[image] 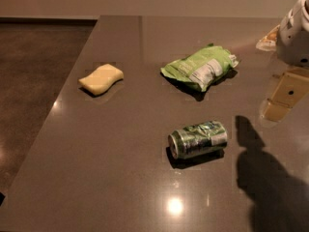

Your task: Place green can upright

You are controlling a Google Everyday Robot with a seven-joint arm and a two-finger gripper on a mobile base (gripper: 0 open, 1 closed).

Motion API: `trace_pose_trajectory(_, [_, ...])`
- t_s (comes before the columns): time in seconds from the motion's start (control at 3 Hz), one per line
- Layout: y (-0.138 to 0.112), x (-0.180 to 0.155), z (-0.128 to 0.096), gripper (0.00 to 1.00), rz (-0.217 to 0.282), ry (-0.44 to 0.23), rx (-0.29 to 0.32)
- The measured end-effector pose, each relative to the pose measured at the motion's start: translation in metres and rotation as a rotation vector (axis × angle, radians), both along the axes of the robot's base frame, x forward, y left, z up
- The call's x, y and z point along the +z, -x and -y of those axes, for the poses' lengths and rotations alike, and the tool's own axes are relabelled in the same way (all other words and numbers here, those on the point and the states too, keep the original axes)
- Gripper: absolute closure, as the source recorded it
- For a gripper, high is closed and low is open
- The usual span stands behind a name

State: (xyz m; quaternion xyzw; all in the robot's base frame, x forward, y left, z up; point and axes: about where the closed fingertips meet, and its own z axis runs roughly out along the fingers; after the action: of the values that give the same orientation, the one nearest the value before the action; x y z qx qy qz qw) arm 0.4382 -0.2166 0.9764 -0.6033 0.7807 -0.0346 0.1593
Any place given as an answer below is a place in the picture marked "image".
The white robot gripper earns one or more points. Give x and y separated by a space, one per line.
294 43

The crushed green soda can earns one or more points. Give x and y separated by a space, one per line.
197 140

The brown snack packet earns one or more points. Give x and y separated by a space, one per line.
268 42

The green chip bag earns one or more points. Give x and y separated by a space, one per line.
201 69

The yellow sponge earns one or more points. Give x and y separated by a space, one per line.
101 79

